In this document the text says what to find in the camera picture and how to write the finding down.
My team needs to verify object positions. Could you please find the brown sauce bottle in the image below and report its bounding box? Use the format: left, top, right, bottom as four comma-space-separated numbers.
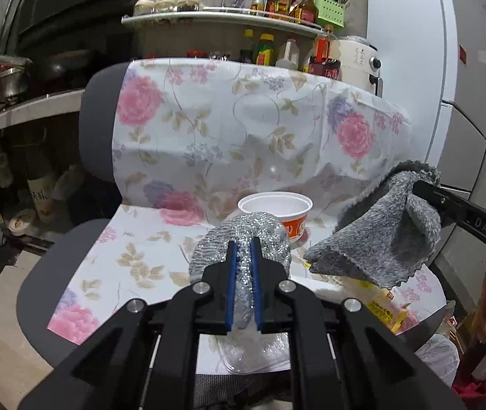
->
295, 0, 317, 24

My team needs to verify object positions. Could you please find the white air fryer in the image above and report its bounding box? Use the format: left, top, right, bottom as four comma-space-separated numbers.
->
337, 36, 384, 97

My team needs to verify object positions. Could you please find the white plastic jug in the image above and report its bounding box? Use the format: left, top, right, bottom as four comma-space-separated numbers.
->
275, 38, 301, 70

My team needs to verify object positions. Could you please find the metal pot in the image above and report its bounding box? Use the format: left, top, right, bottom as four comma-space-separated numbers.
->
0, 53, 32, 109

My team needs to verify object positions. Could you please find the red instant noodle cup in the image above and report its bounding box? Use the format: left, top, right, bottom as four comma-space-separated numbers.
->
238, 191, 313, 242

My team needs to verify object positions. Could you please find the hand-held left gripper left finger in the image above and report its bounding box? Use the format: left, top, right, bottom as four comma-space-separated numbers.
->
20, 239, 239, 410

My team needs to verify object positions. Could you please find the yellow printed wrapper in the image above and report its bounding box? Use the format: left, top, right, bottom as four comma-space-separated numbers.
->
365, 295, 397, 329

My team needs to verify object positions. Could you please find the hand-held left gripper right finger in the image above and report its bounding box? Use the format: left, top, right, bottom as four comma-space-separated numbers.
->
249, 237, 468, 410

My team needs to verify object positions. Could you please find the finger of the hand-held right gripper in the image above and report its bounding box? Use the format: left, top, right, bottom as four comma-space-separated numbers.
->
411, 179, 486, 265

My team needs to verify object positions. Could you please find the dark bottle yellow cap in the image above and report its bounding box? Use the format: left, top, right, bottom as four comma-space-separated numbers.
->
239, 29, 256, 64

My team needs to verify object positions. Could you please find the black wok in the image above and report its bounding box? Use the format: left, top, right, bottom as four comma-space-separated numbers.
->
33, 49, 94, 84

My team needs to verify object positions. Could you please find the silver scouring cloth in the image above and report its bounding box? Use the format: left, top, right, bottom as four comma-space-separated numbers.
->
188, 210, 293, 331

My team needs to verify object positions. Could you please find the bag of chopsticks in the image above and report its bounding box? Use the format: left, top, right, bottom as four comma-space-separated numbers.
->
442, 299, 478, 342

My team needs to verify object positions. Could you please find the large oil bottle red label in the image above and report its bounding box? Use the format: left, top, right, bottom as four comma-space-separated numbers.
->
309, 25, 341, 80

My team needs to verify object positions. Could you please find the kitchen counter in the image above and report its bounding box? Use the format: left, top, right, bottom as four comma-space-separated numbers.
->
0, 87, 85, 139

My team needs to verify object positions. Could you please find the grey office chair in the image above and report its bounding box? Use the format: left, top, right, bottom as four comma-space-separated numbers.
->
16, 60, 457, 410

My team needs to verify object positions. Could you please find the amber oil bottle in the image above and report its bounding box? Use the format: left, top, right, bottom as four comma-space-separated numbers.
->
266, 0, 295, 20

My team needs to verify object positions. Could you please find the floral cloth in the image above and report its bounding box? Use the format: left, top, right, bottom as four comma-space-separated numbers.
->
46, 57, 446, 372

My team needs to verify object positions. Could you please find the clear plastic tray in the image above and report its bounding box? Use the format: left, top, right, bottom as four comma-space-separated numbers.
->
215, 331, 293, 374

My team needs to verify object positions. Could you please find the black range hood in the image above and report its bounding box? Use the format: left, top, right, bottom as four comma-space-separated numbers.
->
12, 0, 150, 52

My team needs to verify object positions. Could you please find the yellow and green bottle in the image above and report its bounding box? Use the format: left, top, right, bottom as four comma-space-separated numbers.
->
255, 33, 274, 67

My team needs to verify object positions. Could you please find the glass corner shelf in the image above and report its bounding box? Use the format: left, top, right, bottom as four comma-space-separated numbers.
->
121, 9, 333, 37

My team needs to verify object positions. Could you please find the white refrigerator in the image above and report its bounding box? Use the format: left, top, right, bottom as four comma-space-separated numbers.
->
365, 0, 486, 193

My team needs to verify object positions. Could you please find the grey cloth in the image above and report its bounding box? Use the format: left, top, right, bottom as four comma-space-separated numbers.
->
303, 160, 442, 289

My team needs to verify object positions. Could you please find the green utensil holder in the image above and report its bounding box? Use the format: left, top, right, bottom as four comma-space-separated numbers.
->
313, 0, 348, 27

